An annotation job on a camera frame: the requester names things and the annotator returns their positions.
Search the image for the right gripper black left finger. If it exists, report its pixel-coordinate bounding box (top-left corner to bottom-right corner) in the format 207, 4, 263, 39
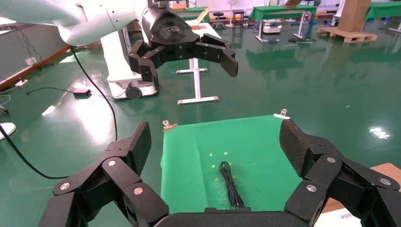
39, 121, 170, 227

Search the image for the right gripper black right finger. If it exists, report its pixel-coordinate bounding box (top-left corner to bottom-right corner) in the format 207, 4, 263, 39
279, 119, 401, 227

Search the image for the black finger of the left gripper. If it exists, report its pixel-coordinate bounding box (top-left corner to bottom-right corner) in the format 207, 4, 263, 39
128, 39, 167, 87
194, 33, 239, 79

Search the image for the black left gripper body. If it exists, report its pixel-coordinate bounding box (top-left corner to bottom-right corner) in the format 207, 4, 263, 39
141, 5, 201, 62

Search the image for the black data cable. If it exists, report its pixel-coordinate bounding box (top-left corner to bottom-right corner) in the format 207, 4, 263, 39
218, 161, 245, 210

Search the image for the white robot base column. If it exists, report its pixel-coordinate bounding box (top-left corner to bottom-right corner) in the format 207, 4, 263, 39
100, 29, 159, 100

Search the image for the small open cardboard box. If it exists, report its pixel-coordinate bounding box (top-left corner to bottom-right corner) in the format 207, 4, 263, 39
188, 8, 210, 30

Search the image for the brown cardboard mailer box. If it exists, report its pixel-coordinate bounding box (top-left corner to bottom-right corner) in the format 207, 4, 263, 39
313, 162, 401, 227

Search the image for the tall brown cardboard box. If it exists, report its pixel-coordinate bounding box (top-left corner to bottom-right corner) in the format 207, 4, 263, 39
337, 0, 372, 33

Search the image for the black round stool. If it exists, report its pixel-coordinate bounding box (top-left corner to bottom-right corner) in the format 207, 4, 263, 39
212, 12, 226, 30

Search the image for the white table with legs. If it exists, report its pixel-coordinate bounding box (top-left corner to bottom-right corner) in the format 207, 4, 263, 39
175, 22, 223, 105

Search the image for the black square side table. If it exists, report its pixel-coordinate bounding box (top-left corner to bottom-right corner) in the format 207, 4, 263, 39
232, 9, 245, 30

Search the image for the white printed paper sheet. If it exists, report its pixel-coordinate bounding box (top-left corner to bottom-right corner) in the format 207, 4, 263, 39
314, 208, 364, 227

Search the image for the white standing fan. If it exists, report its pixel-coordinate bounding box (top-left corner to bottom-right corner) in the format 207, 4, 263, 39
226, 0, 239, 28

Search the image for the small white mobile robot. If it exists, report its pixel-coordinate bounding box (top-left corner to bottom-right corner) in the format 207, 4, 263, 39
262, 18, 283, 35

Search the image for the silver binder clip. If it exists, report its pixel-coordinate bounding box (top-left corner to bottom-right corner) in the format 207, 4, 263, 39
273, 108, 291, 120
162, 120, 179, 132

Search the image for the green table cloth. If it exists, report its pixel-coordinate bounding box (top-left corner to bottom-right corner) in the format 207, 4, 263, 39
160, 114, 303, 214

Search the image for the green covered table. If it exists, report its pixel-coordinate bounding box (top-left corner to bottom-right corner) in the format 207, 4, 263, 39
365, 1, 401, 34
249, 4, 317, 43

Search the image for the white round floor stand base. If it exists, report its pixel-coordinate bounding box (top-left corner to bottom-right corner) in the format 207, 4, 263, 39
0, 122, 17, 141

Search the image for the wooden pallet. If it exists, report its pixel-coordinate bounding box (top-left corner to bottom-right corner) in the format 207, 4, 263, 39
317, 26, 378, 44

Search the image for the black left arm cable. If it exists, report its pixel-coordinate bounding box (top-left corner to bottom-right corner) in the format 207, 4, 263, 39
0, 46, 119, 180

